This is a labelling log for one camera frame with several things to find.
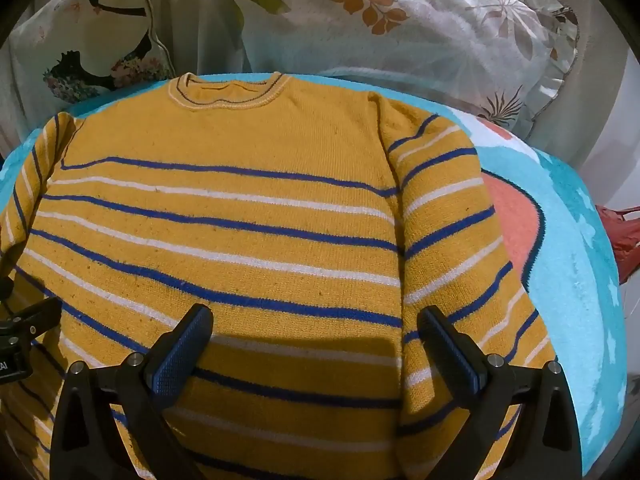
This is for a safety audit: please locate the white bird print cushion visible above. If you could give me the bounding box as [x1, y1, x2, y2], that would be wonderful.
[7, 0, 177, 126]

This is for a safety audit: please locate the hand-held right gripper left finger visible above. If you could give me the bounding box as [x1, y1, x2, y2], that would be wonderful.
[49, 303, 215, 480]

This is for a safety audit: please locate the white leaf print pillow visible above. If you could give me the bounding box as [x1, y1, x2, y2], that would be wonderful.
[214, 0, 581, 140]

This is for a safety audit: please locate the teal cartoon printed blanket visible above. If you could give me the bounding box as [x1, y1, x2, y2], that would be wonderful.
[0, 67, 628, 480]

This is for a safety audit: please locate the yellow striped knit sweater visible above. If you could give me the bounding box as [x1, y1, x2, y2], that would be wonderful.
[0, 72, 558, 480]

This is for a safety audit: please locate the red plastic bag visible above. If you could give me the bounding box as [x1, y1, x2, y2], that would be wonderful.
[595, 205, 640, 286]

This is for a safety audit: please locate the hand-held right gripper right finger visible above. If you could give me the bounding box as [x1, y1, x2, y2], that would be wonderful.
[417, 305, 584, 480]

